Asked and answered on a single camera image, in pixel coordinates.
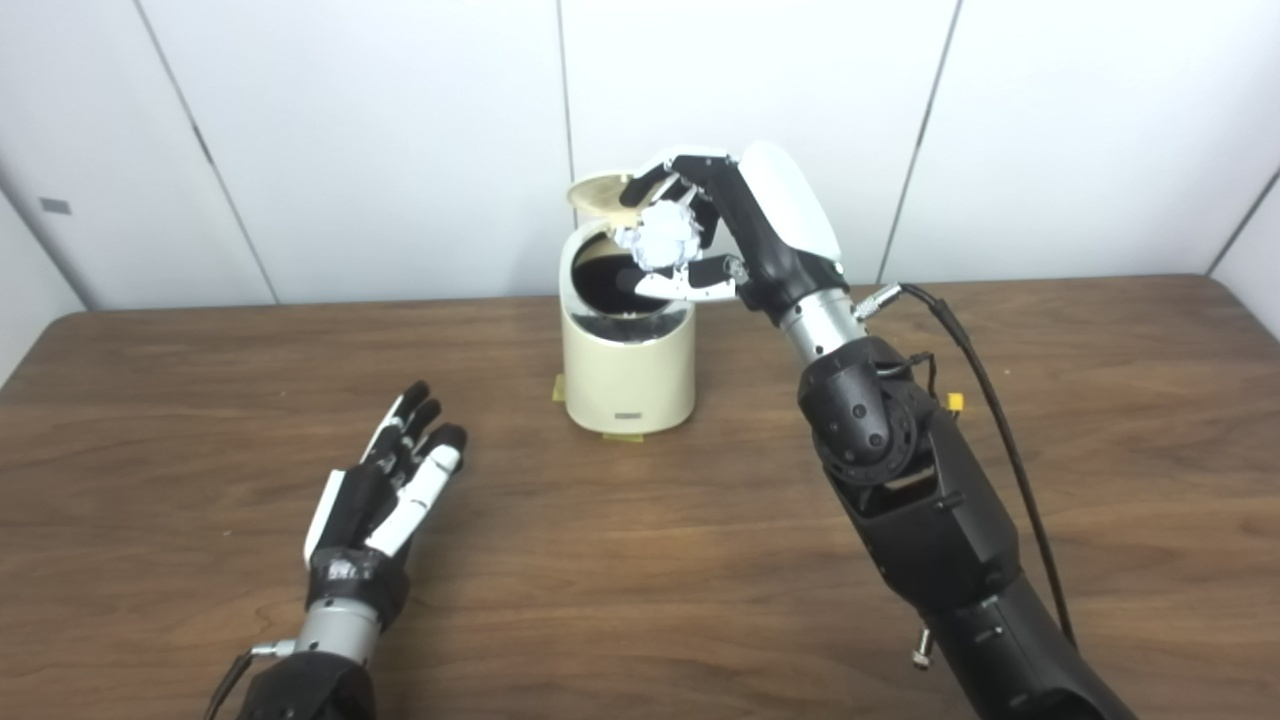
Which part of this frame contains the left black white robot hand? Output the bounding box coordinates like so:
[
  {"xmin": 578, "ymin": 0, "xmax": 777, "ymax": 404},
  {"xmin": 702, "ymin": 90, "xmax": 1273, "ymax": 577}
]
[{"xmin": 303, "ymin": 380, "xmax": 469, "ymax": 631}]

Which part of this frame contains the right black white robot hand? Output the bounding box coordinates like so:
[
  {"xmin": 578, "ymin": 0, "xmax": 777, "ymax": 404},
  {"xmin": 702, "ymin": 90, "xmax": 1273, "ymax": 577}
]
[{"xmin": 620, "ymin": 140, "xmax": 849, "ymax": 327}]

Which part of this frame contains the white paper ball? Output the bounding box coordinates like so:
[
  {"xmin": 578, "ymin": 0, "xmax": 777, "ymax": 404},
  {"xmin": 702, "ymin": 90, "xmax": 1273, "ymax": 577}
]
[{"xmin": 615, "ymin": 200, "xmax": 704, "ymax": 273}]

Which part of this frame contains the cream round bin lid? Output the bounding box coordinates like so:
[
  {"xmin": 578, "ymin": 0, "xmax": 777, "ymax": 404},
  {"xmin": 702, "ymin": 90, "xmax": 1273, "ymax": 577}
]
[{"xmin": 566, "ymin": 173, "xmax": 651, "ymax": 219}]

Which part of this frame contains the cream-colored trash bin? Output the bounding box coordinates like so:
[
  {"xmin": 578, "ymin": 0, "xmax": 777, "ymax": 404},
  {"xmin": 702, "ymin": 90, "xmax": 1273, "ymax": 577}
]
[{"xmin": 560, "ymin": 222, "xmax": 698, "ymax": 437}]

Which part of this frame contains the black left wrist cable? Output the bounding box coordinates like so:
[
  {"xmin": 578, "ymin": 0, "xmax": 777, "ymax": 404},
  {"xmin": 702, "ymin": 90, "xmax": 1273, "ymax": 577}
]
[{"xmin": 203, "ymin": 640, "xmax": 298, "ymax": 720}]

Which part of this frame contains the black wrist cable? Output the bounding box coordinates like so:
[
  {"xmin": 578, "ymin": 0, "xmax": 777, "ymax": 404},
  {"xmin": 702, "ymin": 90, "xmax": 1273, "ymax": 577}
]
[
  {"xmin": 203, "ymin": 640, "xmax": 298, "ymax": 720},
  {"xmin": 855, "ymin": 283, "xmax": 1077, "ymax": 647}
]

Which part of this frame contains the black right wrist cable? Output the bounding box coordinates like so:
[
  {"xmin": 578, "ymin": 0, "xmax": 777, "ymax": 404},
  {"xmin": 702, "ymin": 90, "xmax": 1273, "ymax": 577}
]
[{"xmin": 855, "ymin": 283, "xmax": 1077, "ymax": 647}]

